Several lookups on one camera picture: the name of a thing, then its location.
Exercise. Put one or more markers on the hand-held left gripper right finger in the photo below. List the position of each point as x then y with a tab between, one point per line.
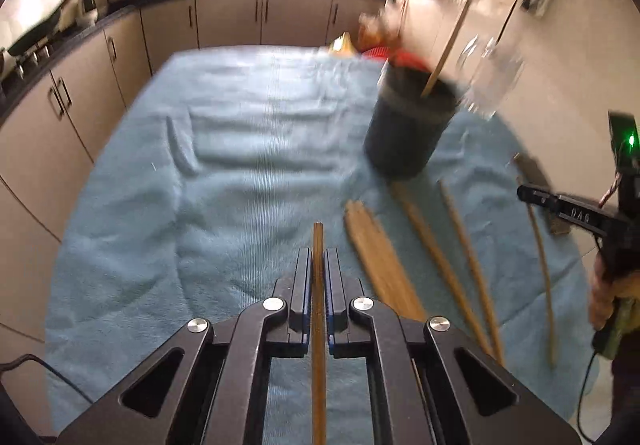
331	290

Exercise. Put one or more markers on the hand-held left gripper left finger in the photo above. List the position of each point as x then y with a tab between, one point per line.
306	290

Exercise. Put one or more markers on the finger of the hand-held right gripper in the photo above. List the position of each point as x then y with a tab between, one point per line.
575	215

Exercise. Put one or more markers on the bunch of wooden chopsticks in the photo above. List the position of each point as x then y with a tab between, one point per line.
380	255

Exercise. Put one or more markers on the brown wooden chopstick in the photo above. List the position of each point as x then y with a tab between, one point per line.
445	50
319	385

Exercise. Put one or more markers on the dark grey utensil cup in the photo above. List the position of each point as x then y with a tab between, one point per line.
400	135

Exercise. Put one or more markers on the person's right hand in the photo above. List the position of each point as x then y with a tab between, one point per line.
602	300

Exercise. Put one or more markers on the dark brown flat utensil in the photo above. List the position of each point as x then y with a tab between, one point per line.
536	172

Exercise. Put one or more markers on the light blue towel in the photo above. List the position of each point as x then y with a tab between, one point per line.
200	225

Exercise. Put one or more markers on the clear glass mug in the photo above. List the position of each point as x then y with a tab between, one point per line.
492	80

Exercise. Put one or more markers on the red plastic basin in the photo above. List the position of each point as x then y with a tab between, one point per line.
400	57

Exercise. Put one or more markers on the yellow plastic bag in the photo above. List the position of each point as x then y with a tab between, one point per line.
345	45

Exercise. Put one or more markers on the orange clear plastic bag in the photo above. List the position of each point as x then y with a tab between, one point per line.
382	27

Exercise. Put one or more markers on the beige lower kitchen cabinets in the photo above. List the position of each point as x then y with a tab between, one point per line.
225	20

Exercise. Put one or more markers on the metal kettle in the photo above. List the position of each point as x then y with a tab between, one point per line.
87	7

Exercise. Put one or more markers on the gas stove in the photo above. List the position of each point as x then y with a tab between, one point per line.
30	56

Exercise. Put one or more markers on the black wok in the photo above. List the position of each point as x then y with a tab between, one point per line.
35	30

